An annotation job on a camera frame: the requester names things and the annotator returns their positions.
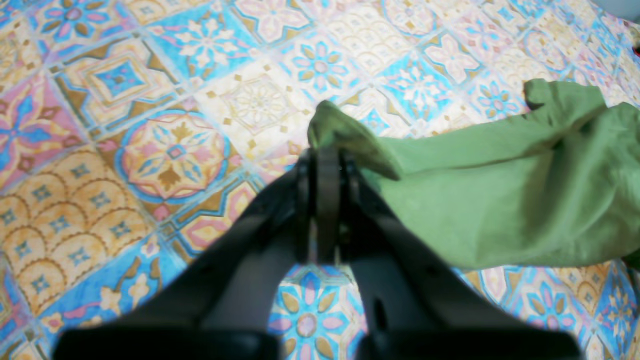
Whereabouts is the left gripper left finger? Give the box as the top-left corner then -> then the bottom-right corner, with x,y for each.
52,149 -> 323,360

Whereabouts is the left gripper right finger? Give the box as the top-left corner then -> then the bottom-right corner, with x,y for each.
327,150 -> 583,360

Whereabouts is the green t-shirt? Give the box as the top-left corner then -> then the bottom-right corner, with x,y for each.
307,79 -> 640,271

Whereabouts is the patterned tablecloth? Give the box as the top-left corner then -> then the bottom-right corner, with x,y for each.
0,0 -> 639,360

